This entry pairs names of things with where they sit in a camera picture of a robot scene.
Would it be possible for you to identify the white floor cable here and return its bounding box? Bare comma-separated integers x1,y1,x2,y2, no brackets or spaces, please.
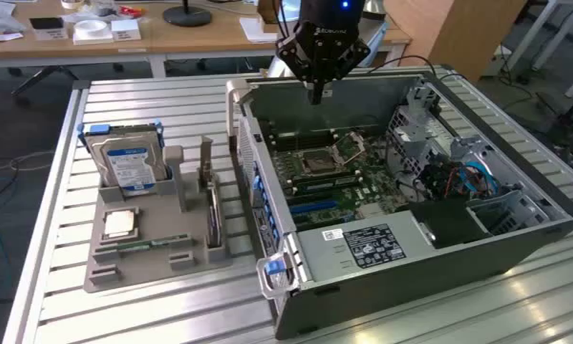
0,150,53,172

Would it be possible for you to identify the clear bag with dark part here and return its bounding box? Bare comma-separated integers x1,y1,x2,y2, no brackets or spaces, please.
58,5,119,22

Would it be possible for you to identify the metal disk bay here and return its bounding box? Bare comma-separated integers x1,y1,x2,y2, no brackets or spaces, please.
465,189,553,237

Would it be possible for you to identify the clear handle with blue tab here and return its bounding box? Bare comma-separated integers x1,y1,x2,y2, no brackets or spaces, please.
256,250,300,300

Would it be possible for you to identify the grey power supply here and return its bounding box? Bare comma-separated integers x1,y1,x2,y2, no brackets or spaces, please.
293,211,433,282

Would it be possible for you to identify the perforated metal drive cage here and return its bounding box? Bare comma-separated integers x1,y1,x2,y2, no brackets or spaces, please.
386,103,460,173

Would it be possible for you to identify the dark open PC case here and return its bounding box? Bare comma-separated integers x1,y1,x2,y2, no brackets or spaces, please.
224,70,573,341

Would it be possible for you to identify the white box with black lid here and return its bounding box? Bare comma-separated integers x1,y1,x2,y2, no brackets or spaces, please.
27,16,69,41

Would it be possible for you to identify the crumpled grey plastic bag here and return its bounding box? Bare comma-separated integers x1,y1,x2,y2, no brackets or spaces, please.
0,1,27,32

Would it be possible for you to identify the blue wire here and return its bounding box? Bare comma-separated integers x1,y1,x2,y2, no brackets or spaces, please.
460,160,501,197

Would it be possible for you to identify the brown cardboard box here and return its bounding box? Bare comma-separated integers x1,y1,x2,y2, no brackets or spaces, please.
257,0,281,26

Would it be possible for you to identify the blue expansion slot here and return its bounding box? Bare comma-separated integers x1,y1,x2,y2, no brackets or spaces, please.
288,199,338,216

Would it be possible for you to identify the green motherboard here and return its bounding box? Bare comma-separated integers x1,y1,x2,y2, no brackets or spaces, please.
266,128,412,232

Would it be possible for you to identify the white tape roll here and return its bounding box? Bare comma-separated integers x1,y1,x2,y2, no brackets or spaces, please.
74,19,107,36

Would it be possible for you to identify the hard disk with blue carrier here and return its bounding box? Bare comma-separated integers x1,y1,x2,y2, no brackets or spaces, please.
78,121,168,197

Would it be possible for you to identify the black graphics card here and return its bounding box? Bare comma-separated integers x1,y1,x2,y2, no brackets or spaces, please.
197,135,224,250

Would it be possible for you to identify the black round lamp base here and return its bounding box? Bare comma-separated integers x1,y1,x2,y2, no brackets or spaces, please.
161,0,214,27

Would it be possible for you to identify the black plastic shroud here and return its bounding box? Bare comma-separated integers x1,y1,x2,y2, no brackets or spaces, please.
408,199,490,250

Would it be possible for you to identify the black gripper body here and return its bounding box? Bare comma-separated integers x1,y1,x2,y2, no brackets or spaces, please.
293,0,365,82

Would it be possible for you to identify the black power cable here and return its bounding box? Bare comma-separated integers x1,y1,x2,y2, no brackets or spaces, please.
369,55,453,78

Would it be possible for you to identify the CPU socket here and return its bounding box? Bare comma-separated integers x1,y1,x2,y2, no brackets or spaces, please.
301,148,338,176

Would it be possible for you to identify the white paper stack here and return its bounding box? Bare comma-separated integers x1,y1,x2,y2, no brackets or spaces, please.
240,16,281,43

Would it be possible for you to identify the metal socket cover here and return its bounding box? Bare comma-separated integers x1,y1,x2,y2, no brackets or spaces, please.
332,130,366,158

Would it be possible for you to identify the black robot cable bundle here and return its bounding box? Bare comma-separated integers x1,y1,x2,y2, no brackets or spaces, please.
266,0,293,40

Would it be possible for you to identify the black stand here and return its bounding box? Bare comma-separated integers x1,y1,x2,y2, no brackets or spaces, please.
534,71,573,151

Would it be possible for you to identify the grey parts rack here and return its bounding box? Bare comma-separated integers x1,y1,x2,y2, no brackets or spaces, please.
82,145,234,293

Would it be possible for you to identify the orange wire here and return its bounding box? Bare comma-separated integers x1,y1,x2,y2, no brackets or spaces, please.
446,166,462,198

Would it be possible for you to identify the silver CPU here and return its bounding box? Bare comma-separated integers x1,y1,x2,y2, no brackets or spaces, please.
102,211,137,237

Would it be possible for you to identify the wooden cabinet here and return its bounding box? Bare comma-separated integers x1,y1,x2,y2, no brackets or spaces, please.
386,0,529,82

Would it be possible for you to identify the wooden desk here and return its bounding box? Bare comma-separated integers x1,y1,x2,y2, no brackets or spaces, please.
150,0,412,78
0,0,166,78

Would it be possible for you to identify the plain white box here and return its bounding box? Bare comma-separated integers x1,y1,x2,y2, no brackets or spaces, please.
109,18,142,42

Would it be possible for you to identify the flat white box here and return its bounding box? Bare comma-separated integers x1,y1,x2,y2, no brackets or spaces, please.
71,30,115,46

